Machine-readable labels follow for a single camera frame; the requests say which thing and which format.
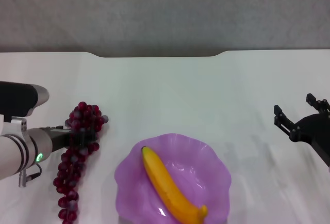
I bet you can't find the red grape bunch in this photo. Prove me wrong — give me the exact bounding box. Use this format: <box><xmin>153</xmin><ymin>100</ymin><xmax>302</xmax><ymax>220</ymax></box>
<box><xmin>53</xmin><ymin>101</ymin><xmax>109</xmax><ymax>224</ymax></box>

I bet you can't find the purple wavy plastic plate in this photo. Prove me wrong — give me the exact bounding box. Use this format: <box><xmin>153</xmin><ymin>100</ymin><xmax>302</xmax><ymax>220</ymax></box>
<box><xmin>114</xmin><ymin>133</ymin><xmax>232</xmax><ymax>222</ymax></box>

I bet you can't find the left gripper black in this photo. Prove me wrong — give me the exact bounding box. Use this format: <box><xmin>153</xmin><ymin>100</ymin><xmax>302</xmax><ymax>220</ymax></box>
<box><xmin>45</xmin><ymin>125</ymin><xmax>98</xmax><ymax>153</ymax></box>

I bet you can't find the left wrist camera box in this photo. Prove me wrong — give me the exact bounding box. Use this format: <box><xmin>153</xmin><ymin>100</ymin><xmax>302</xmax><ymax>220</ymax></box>
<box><xmin>0</xmin><ymin>81</ymin><xmax>50</xmax><ymax>118</ymax></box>

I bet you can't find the yellow banana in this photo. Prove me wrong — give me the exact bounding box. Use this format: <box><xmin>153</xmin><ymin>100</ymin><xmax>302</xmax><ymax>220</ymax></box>
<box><xmin>140</xmin><ymin>146</ymin><xmax>209</xmax><ymax>223</ymax></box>

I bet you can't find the left arm cable with plug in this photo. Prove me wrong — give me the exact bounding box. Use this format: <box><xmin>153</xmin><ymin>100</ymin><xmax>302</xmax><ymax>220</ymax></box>
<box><xmin>18</xmin><ymin>164</ymin><xmax>42</xmax><ymax>188</ymax></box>

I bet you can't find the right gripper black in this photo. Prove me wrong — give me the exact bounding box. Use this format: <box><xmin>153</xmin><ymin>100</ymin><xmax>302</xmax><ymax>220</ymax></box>
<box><xmin>273</xmin><ymin>93</ymin><xmax>330</xmax><ymax>168</ymax></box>

